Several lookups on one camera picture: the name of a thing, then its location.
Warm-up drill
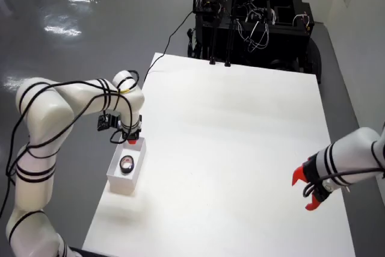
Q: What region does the black tape roll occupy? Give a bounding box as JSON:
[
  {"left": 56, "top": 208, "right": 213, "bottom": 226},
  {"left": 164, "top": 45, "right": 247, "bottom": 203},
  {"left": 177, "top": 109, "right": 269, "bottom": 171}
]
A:
[{"left": 119, "top": 154, "right": 135, "bottom": 176}]

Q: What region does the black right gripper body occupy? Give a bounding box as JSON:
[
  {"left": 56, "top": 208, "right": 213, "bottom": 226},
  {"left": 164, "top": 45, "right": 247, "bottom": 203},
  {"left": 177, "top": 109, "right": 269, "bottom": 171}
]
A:
[{"left": 302, "top": 153, "right": 331, "bottom": 203}]

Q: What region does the short white looped wire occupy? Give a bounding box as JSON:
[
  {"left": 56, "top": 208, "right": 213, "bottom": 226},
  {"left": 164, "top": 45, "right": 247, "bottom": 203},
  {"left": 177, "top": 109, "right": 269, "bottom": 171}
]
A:
[{"left": 292, "top": 12, "right": 311, "bottom": 33}]

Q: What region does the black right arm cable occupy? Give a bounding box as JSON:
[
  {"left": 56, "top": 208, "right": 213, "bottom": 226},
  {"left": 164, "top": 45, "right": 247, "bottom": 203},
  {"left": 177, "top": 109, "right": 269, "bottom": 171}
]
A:
[{"left": 302, "top": 121, "right": 385, "bottom": 199}]

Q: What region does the black stand pole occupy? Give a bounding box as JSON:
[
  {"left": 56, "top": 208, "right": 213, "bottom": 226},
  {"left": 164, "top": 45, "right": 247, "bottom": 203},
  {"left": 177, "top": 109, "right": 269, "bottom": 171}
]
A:
[
  {"left": 209, "top": 0, "right": 226, "bottom": 66},
  {"left": 224, "top": 0, "right": 245, "bottom": 67}
]

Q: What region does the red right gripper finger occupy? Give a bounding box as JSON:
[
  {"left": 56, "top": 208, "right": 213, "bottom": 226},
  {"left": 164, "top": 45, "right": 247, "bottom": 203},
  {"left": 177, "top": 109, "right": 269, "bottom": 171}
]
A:
[
  {"left": 291, "top": 165, "right": 307, "bottom": 186},
  {"left": 304, "top": 194, "right": 321, "bottom": 211}
]

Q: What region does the black equipment cart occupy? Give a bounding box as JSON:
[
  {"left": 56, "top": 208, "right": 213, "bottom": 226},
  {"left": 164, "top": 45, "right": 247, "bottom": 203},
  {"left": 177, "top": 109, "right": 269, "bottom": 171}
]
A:
[{"left": 186, "top": 0, "right": 322, "bottom": 85}]

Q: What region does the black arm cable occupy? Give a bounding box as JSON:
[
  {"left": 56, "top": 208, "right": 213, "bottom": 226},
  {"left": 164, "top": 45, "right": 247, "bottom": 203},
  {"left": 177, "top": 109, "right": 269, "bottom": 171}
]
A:
[
  {"left": 0, "top": 70, "right": 141, "bottom": 218},
  {"left": 302, "top": 121, "right": 385, "bottom": 199}
]

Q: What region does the white rectangular bin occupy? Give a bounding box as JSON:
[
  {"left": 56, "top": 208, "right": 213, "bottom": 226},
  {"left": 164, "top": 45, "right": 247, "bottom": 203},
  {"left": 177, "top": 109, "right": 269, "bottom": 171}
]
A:
[{"left": 106, "top": 138, "right": 147, "bottom": 195}]

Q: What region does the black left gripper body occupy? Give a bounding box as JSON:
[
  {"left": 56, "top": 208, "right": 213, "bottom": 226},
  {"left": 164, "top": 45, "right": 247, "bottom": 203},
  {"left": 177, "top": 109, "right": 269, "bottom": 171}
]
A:
[{"left": 120, "top": 126, "right": 142, "bottom": 143}]

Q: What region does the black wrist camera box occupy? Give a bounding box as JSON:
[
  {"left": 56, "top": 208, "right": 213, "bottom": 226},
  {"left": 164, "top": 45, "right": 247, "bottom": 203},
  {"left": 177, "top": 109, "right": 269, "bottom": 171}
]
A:
[{"left": 96, "top": 114, "right": 119, "bottom": 132}]

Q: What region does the long black floor cable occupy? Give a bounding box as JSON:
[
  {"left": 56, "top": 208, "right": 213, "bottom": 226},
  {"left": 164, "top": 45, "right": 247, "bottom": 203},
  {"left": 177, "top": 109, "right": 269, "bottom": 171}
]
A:
[{"left": 143, "top": 11, "right": 193, "bottom": 82}]

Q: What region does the white wire bundle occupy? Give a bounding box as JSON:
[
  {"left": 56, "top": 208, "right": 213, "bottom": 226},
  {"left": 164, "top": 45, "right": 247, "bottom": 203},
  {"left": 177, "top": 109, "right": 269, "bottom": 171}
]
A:
[{"left": 236, "top": 2, "right": 277, "bottom": 53}]

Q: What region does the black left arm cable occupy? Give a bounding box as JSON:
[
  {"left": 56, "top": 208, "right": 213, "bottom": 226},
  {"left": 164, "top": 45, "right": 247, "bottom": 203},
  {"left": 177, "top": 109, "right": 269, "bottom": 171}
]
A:
[{"left": 0, "top": 70, "right": 141, "bottom": 218}]

